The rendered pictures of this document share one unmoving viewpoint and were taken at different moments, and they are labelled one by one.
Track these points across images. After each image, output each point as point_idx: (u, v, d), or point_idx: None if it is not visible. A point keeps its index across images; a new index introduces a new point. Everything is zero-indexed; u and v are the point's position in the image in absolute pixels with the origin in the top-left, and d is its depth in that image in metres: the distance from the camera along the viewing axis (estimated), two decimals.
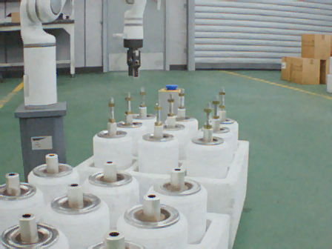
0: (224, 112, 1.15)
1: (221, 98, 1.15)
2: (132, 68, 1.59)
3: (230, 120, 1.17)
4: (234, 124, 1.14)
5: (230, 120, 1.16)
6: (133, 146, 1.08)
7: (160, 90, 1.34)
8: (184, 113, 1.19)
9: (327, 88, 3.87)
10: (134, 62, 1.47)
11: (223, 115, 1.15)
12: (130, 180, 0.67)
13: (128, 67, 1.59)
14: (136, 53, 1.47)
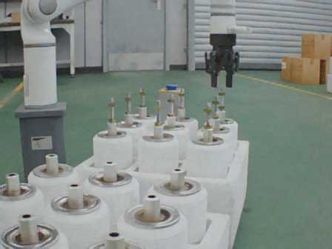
0: (224, 112, 1.15)
1: (221, 99, 1.16)
2: (214, 78, 1.12)
3: (230, 120, 1.17)
4: (233, 125, 1.13)
5: (229, 121, 1.16)
6: (133, 146, 1.08)
7: (160, 90, 1.34)
8: (184, 113, 1.19)
9: (327, 88, 3.87)
10: (238, 66, 1.17)
11: (222, 115, 1.15)
12: (130, 180, 0.67)
13: (217, 78, 1.11)
14: (236, 55, 1.17)
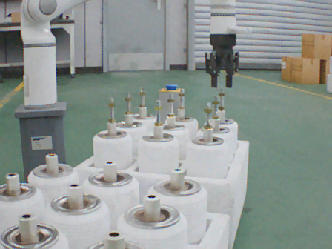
0: (224, 112, 1.15)
1: (220, 100, 1.15)
2: (214, 78, 1.12)
3: (230, 120, 1.17)
4: (233, 125, 1.13)
5: (229, 121, 1.16)
6: (133, 146, 1.08)
7: (160, 90, 1.34)
8: (184, 113, 1.19)
9: (327, 88, 3.87)
10: (238, 67, 1.17)
11: (222, 115, 1.15)
12: (130, 180, 0.67)
13: (217, 78, 1.11)
14: (236, 55, 1.17)
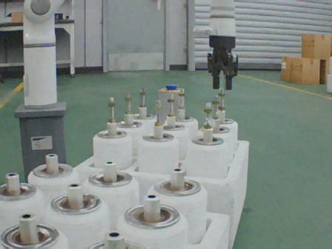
0: (224, 112, 1.15)
1: (222, 101, 1.15)
2: (217, 78, 1.18)
3: (230, 120, 1.17)
4: (233, 125, 1.13)
5: (229, 121, 1.16)
6: (133, 146, 1.08)
7: (160, 90, 1.34)
8: (184, 113, 1.19)
9: (327, 88, 3.87)
10: (230, 70, 1.08)
11: (222, 115, 1.15)
12: (130, 180, 0.67)
13: (212, 78, 1.18)
14: (233, 59, 1.07)
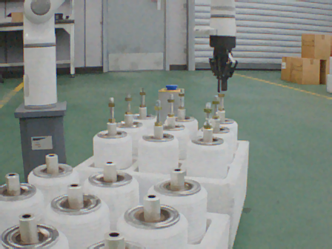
0: (223, 112, 1.15)
1: (219, 101, 1.15)
2: None
3: (230, 120, 1.17)
4: (232, 125, 1.13)
5: (229, 121, 1.16)
6: (133, 146, 1.08)
7: (160, 90, 1.34)
8: (184, 113, 1.19)
9: (327, 88, 3.87)
10: (225, 74, 1.10)
11: (221, 115, 1.15)
12: (130, 180, 0.67)
13: (217, 81, 1.15)
14: (232, 65, 1.08)
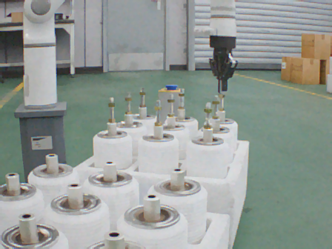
0: (223, 112, 1.15)
1: (221, 101, 1.15)
2: (223, 82, 1.15)
3: (230, 120, 1.17)
4: (232, 125, 1.13)
5: (229, 121, 1.16)
6: (133, 146, 1.08)
7: (160, 90, 1.34)
8: (184, 113, 1.19)
9: (327, 88, 3.87)
10: (226, 74, 1.10)
11: (221, 115, 1.15)
12: (130, 180, 0.67)
13: (217, 81, 1.15)
14: (232, 65, 1.08)
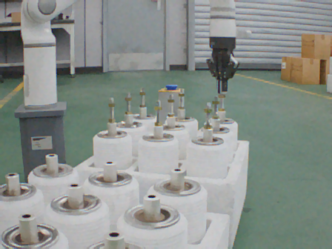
0: (223, 112, 1.15)
1: (221, 102, 1.15)
2: (221, 83, 1.14)
3: (230, 120, 1.17)
4: (232, 125, 1.13)
5: (229, 121, 1.16)
6: (133, 146, 1.08)
7: (160, 90, 1.34)
8: (184, 113, 1.19)
9: (327, 88, 3.87)
10: None
11: (222, 115, 1.15)
12: (130, 180, 0.67)
13: (227, 82, 1.14)
14: (210, 63, 1.18)
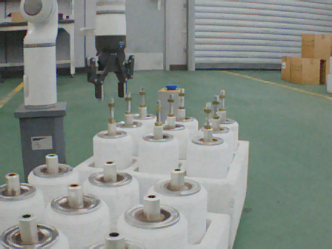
0: (220, 110, 1.17)
1: (222, 102, 1.15)
2: (121, 86, 1.00)
3: (211, 120, 1.17)
4: None
5: None
6: (133, 146, 1.08)
7: (160, 90, 1.34)
8: (184, 113, 1.19)
9: (327, 88, 3.87)
10: (87, 75, 0.94)
11: None
12: (130, 180, 0.67)
13: (120, 84, 1.01)
14: (87, 63, 0.92)
